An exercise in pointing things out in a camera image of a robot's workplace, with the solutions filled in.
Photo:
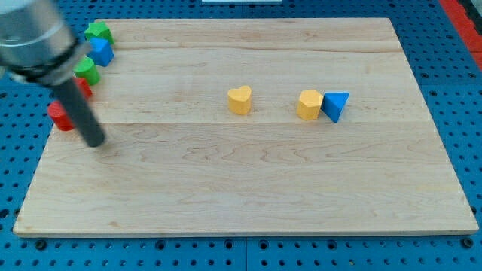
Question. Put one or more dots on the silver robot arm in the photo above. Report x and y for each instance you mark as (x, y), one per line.
(38, 46)

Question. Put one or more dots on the green cylinder block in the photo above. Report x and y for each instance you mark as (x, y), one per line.
(86, 68)

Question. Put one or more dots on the light wooden board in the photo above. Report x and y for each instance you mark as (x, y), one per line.
(177, 162)

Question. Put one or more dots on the blue triangle block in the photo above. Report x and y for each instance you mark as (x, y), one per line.
(333, 104)

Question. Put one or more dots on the blue cube block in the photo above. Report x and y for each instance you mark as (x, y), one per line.
(101, 52)

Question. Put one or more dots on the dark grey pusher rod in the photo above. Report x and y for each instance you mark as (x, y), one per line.
(79, 112)

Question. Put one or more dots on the red block behind rod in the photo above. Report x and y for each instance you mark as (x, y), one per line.
(84, 87)

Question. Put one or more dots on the red cylinder block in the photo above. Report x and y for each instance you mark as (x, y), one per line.
(59, 116)

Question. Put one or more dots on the yellow hexagon block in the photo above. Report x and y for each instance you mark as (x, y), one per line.
(309, 104)

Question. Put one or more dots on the yellow heart block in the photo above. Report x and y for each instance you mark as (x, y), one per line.
(239, 100)

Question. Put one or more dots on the red strip at edge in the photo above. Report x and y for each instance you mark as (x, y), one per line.
(462, 18)

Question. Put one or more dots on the green star block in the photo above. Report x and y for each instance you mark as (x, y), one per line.
(99, 30)

